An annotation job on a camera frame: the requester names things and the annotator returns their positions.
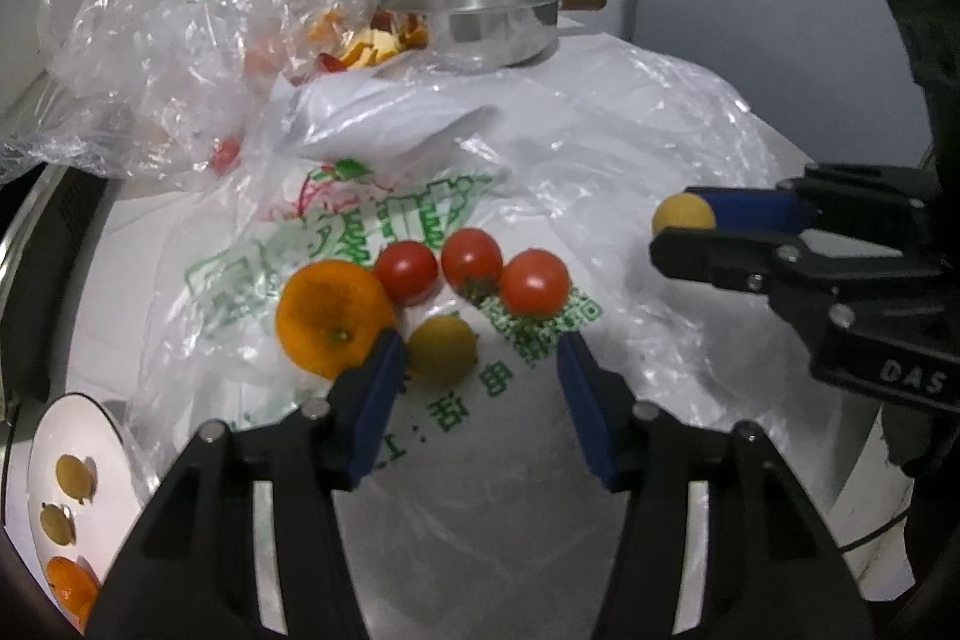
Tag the yellow-green longan fruit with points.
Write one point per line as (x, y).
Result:
(57, 524)
(74, 478)
(683, 211)
(442, 351)

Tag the white round plate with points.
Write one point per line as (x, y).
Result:
(76, 424)

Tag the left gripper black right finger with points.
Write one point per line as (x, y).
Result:
(772, 567)

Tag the printed white plastic bag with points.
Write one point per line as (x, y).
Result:
(480, 519)

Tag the orange peel pile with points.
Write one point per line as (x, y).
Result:
(375, 40)

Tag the large front mandarin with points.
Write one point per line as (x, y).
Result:
(73, 587)

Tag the small steel pot with lid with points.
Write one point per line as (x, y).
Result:
(486, 35)

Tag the clear crumpled plastic bag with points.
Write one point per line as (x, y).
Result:
(164, 90)

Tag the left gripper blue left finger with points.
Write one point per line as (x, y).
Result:
(187, 569)

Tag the red cherry tomato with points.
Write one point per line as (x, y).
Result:
(535, 285)
(408, 271)
(472, 263)

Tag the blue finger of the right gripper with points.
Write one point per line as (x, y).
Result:
(750, 261)
(756, 208)

